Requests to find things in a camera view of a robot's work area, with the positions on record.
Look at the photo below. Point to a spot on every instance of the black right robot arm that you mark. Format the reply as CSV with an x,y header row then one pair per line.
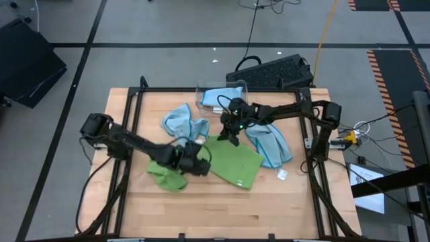
x,y
289,111

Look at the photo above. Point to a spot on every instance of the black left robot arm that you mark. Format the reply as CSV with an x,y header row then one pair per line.
x,y
134,142

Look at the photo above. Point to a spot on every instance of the black metal table frame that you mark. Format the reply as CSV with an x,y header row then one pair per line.
x,y
161,89

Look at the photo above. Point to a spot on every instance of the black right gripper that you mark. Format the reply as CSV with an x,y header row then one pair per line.
x,y
240,114

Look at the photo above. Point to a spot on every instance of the yellow black connector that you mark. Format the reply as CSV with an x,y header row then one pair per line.
x,y
351,138

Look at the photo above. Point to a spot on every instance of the clear plastic bin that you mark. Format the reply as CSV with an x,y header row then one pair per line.
x,y
201,107

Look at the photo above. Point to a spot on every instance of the green microfiber towel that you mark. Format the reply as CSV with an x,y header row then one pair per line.
x,y
168,179
235,161

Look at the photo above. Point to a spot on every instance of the black beam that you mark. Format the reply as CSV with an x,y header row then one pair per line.
x,y
386,183

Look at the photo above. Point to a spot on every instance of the light blue microfiber towel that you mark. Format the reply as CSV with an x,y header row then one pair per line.
x,y
268,144
183,122
221,95

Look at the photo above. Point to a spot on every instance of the black orange-striped mat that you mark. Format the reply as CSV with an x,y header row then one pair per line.
x,y
393,84
369,4

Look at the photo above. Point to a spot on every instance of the grey post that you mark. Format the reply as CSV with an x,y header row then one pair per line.
x,y
421,117

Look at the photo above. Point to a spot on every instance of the large black case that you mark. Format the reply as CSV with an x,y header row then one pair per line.
x,y
27,67

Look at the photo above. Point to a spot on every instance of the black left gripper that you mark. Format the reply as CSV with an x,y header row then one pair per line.
x,y
188,159

